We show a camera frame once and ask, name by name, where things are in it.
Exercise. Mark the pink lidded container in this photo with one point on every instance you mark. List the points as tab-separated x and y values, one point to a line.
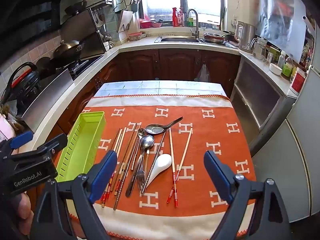
136	36

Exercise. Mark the green plastic utensil tray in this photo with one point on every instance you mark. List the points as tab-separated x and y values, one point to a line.
85	135

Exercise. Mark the stack of steel dishes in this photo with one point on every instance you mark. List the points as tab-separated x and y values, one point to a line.
213	38

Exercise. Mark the steel electric kettle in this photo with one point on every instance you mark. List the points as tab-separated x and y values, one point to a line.
246	37

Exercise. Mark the pale grid table cover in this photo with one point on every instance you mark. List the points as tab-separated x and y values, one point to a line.
160	87

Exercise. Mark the pink kitchen appliance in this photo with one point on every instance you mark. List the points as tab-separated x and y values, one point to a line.
6	130

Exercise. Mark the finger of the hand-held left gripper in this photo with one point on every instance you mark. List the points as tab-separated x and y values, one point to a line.
53	142
21	140

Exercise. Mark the white cup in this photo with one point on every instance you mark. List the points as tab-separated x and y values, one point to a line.
106	47

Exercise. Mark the person's left hand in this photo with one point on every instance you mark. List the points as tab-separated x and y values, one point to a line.
25	205

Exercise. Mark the black range hood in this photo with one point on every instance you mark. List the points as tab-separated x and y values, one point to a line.
30	5

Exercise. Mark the large steel spoon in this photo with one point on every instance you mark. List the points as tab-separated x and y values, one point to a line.
147	142

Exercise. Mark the orange patterned blanket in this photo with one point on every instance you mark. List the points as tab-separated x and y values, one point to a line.
200	135

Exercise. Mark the stainless steel splash guard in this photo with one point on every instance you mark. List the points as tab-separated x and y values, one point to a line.
87	30

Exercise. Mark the hanging clear plastic bag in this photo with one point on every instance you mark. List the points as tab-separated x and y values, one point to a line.
202	75

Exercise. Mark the glass pitcher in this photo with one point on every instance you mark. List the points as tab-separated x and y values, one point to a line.
260	50

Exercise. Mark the green dish soap bottle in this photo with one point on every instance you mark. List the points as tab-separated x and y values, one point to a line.
190	21

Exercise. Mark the black gas stove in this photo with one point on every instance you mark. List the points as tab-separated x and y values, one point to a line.
82	66

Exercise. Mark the red label jar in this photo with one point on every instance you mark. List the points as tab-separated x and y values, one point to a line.
297	82

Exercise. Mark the dark brown wooden chopstick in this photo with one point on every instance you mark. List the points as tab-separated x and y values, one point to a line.
115	141

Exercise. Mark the grey refrigerator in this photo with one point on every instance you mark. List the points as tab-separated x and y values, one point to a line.
300	142

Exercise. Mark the pink bowl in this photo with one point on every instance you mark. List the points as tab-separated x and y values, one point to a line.
157	24
145	23

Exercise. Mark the clear plastic wall sheet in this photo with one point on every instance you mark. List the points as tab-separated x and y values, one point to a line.
280	17

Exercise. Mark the steel kitchen faucet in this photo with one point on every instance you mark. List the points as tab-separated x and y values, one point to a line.
197	22

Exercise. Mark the steel fork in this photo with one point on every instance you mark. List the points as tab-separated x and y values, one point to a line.
141	177

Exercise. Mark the small steel spoon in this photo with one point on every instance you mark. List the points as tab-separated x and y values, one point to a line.
141	133

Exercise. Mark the black wok with lid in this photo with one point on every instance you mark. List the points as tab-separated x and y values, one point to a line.
67	48

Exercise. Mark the black pressure cooker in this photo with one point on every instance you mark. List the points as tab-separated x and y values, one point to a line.
25	85

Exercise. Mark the green label bottle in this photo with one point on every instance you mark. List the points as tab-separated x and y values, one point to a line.
287	68

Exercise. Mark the white ceramic spoon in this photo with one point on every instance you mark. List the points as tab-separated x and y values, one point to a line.
162	161

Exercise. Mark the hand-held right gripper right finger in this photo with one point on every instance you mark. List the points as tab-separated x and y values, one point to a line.
217	175

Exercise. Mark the steel kitchen sink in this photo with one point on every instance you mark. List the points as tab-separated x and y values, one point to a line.
177	39

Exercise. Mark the dark metal soup spoon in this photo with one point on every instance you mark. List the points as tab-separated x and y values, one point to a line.
155	129

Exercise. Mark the golden brown chopstick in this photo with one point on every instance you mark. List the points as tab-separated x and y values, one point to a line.
136	150

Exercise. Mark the steel frosted door cabinet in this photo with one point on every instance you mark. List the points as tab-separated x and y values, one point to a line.
255	90

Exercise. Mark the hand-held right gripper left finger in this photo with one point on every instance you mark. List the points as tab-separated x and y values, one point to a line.
103	177

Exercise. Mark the brown chopstick red end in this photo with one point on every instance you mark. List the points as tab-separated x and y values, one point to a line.
126	150

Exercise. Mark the white cap plastic bottle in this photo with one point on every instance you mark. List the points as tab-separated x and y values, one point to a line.
281	60

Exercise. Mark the pale cutting board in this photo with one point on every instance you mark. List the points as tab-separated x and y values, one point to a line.
127	21

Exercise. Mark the white bowl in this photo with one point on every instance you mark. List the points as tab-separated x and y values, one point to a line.
275	69

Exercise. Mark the red spray bottle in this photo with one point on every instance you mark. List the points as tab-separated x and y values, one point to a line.
175	17

